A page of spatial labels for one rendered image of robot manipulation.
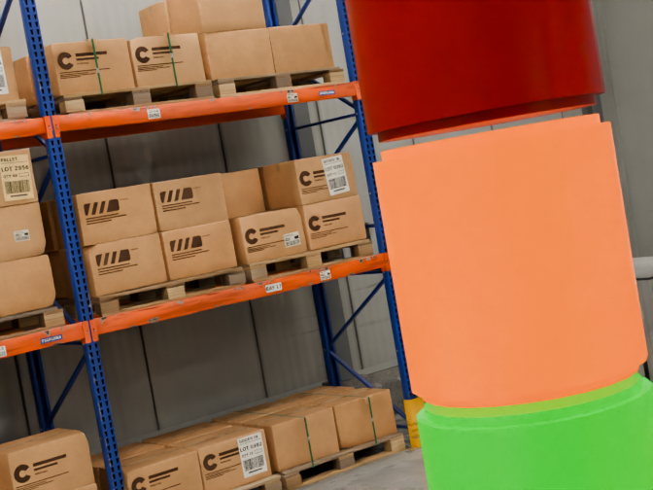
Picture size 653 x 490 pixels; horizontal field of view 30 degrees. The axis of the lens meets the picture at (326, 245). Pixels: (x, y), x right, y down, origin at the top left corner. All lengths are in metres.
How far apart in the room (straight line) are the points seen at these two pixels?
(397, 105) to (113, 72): 8.56
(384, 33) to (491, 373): 0.07
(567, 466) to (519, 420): 0.01
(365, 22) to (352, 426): 9.55
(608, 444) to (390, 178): 0.07
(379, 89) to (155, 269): 8.56
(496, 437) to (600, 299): 0.03
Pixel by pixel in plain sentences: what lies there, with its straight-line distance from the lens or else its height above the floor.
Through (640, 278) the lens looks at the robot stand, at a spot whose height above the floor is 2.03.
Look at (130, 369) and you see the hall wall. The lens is 10.14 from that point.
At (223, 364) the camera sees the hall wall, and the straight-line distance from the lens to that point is 10.59.
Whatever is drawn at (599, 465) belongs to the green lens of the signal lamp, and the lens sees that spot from 0.24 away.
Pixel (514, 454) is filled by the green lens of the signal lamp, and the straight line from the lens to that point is 0.24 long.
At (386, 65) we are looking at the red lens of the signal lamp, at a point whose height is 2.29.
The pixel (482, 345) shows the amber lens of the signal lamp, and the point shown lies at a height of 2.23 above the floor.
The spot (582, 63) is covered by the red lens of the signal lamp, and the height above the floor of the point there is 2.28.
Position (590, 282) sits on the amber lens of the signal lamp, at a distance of 0.24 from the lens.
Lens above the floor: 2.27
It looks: 3 degrees down
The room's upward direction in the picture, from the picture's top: 10 degrees counter-clockwise
